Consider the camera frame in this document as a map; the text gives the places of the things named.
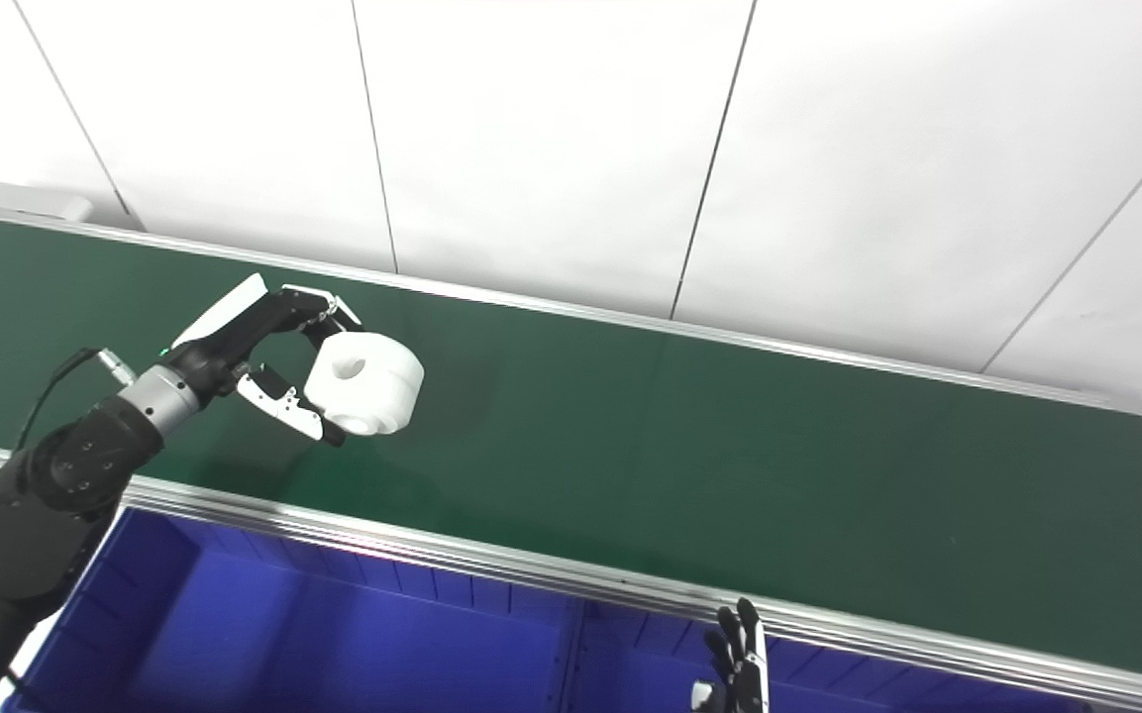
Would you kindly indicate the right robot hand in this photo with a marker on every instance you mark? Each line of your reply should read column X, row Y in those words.
column 739, row 663

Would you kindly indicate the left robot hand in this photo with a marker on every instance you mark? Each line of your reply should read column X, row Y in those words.
column 254, row 347

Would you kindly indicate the white round plastic part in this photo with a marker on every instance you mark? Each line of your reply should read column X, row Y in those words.
column 364, row 382

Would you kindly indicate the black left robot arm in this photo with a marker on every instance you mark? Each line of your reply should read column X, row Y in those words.
column 46, row 495

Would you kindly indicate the large blue plastic bin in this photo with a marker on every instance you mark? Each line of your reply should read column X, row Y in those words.
column 313, row 624
column 828, row 673

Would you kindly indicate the grey conveyor end box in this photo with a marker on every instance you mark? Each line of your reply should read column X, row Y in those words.
column 32, row 202

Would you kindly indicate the green conveyor belt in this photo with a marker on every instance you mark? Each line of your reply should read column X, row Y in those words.
column 570, row 446

